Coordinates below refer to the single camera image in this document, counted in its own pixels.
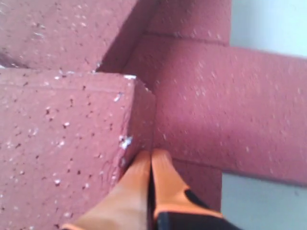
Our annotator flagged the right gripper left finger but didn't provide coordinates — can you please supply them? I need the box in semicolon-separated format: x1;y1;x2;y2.
62;150;151;230

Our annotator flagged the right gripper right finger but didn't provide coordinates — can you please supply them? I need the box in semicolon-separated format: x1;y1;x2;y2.
152;149;224;230

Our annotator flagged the large red brick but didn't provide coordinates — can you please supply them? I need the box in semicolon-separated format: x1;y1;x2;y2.
146;0;232;46

